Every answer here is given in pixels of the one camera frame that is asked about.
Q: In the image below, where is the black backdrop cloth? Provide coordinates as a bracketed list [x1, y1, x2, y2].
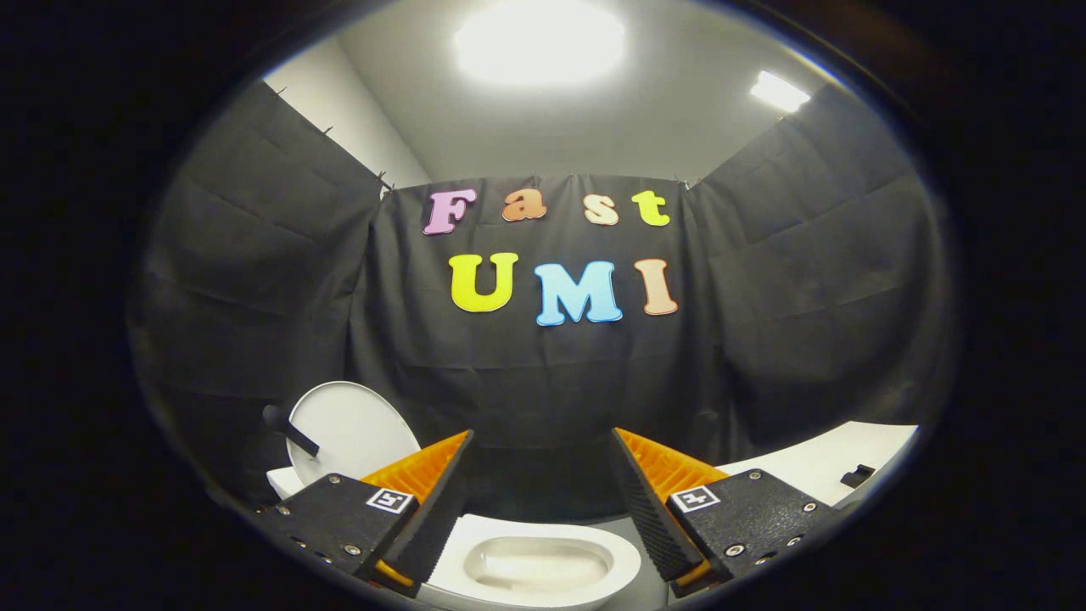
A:
[127, 81, 957, 529]

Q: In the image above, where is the small ceiling light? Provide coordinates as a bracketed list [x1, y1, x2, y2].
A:
[749, 70, 812, 114]

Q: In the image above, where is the large ceiling light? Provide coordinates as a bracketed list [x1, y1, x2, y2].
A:
[453, 0, 628, 87]

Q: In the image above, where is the black lid handle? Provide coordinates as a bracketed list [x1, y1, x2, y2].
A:
[262, 404, 322, 458]

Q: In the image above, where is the white toilet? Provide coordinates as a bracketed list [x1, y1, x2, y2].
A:
[266, 464, 643, 611]

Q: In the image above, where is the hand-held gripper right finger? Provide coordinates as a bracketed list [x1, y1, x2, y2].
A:
[609, 427, 837, 597]

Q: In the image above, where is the white drawer cabinet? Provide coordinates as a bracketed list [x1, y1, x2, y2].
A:
[717, 422, 921, 511]

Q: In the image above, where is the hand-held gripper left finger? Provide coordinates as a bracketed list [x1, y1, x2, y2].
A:
[255, 429, 476, 597]

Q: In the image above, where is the white toilet lid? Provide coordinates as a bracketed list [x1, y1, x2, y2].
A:
[286, 381, 423, 490]

